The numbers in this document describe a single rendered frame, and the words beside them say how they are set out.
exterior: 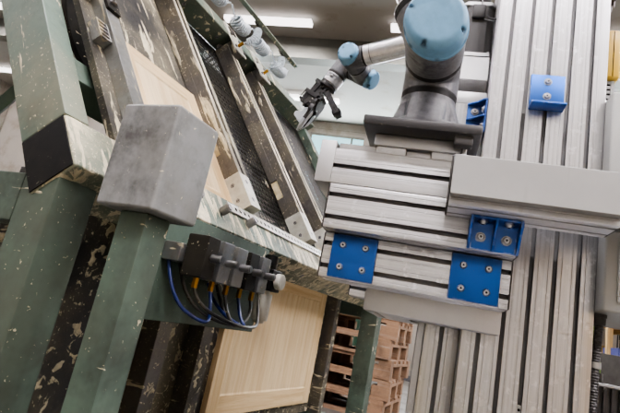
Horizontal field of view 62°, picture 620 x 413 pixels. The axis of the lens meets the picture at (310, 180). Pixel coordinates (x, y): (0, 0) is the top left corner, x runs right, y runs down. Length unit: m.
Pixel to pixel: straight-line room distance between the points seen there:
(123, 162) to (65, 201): 0.16
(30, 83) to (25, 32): 0.14
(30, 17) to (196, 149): 0.53
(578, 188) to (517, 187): 0.09
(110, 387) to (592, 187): 0.80
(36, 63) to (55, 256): 0.40
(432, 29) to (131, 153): 0.57
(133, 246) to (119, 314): 0.11
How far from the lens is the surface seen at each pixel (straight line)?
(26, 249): 1.00
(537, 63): 1.34
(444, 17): 1.00
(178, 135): 0.87
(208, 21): 2.45
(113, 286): 0.88
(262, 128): 2.20
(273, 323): 2.21
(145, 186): 0.85
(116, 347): 0.88
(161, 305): 1.19
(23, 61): 1.22
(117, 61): 1.43
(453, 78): 1.11
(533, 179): 0.90
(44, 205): 1.00
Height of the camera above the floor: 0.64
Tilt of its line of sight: 15 degrees up
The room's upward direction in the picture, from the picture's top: 12 degrees clockwise
